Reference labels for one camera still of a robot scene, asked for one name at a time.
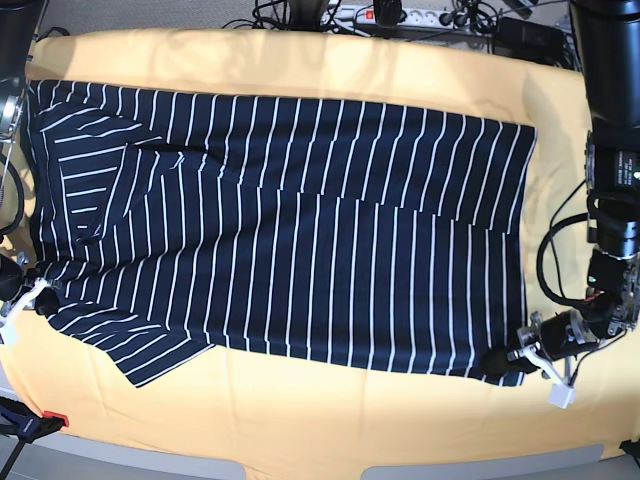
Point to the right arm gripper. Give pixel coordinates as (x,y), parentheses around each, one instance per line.
(16,281)

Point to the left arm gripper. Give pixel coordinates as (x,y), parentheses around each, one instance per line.
(564,335)

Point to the navy white-striped T-shirt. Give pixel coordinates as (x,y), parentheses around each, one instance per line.
(360,234)

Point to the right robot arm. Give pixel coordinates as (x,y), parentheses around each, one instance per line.
(20,24)

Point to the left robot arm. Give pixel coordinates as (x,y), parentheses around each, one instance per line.
(606,37)

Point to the blue red table clamp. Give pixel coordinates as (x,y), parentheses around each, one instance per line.
(19,421)

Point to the black clamp right corner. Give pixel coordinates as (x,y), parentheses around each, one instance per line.
(631,446)

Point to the yellow table cloth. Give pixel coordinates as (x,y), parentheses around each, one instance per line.
(293,419)

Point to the black power adapter brick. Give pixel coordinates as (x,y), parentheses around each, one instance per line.
(528,41)

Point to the white power strip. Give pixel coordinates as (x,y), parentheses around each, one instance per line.
(362,18)

